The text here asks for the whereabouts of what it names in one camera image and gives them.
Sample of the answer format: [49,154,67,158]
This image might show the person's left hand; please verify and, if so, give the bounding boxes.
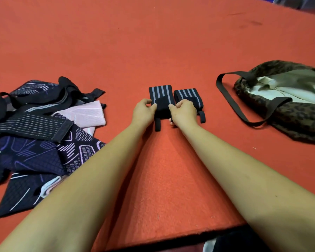
[131,99,158,128]

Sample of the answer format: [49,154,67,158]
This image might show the leopard print bag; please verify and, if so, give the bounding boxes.
[216,60,315,145]

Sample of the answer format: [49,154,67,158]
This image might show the person's right hand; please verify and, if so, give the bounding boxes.
[169,99,199,126]

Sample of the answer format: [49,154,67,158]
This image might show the black grey-striped wrist wrap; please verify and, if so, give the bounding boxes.
[173,88,206,124]
[149,85,176,132]

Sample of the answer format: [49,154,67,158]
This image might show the pink elastic support wrap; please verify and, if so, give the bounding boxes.
[52,100,106,136]

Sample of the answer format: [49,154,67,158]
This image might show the orange felt table cover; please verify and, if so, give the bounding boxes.
[0,0,315,252]

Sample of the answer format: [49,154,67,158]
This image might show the grey blue background objects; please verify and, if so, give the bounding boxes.
[260,0,315,10]

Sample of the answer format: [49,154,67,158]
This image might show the black line-patterned support sleeve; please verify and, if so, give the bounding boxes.
[0,76,106,124]

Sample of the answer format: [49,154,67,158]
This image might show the purple patterned support sleeve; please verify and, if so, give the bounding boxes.
[0,125,106,184]

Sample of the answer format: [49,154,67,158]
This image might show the person's right forearm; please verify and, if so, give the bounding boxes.
[176,120,315,252]

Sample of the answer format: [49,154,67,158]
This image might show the black thin-striped elastic wrap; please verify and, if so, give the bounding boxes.
[0,112,74,144]

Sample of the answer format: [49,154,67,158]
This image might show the person's dark clothing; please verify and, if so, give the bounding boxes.
[203,225,271,252]

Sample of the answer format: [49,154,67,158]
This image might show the person's left forearm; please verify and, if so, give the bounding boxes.
[0,121,153,252]

